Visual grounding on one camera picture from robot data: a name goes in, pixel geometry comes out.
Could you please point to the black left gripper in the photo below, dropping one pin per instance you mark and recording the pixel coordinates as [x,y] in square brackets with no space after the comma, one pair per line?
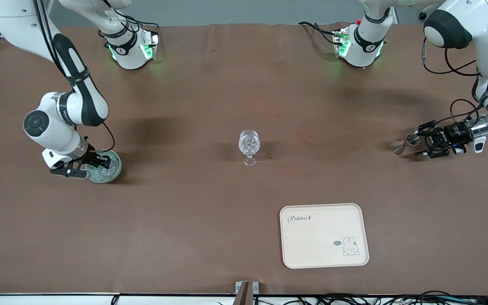
[454,132]

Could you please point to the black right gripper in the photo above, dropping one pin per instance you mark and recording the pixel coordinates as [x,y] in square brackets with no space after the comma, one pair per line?
[92,158]

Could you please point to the steel double cone jigger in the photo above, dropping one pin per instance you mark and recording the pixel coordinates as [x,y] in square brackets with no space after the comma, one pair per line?
[411,140]

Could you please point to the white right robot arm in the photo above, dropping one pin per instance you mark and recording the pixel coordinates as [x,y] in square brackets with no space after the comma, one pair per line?
[66,110]

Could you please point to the pile of clear ice cubes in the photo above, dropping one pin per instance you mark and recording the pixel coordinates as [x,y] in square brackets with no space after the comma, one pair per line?
[100,173]

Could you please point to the clear faceted wine glass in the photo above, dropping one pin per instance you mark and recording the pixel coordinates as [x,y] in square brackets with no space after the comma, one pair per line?
[249,144]

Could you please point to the pale green ceramic bowl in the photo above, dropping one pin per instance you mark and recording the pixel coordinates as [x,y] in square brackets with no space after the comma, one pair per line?
[116,170]

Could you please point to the brown table cover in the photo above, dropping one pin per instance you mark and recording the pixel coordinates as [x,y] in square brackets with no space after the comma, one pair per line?
[184,233]

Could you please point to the office chair wheel base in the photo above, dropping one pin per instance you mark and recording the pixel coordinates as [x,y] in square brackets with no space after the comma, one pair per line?
[422,16]

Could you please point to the cream rabbit print tray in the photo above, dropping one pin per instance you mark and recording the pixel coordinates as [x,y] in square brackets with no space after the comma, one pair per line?
[324,235]

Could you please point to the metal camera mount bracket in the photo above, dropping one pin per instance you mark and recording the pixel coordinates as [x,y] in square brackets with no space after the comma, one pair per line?
[247,292]

